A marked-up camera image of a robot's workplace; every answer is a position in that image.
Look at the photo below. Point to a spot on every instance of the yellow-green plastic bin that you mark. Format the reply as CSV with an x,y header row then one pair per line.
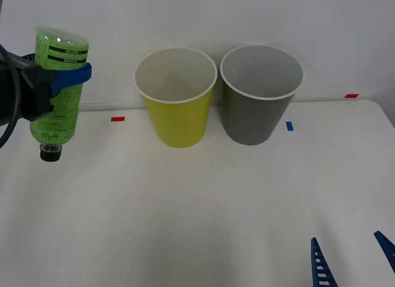
x,y
180,123

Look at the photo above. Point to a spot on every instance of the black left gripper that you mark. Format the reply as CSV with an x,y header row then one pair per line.
x,y
34,92

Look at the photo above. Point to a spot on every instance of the grey plastic bin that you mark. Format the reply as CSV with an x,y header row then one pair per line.
x,y
254,120

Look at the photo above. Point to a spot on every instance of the green label plastic bottle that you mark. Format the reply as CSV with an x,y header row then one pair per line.
x,y
61,52

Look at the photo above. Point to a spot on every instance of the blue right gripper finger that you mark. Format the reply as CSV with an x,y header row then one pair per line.
x,y
387,242
315,253

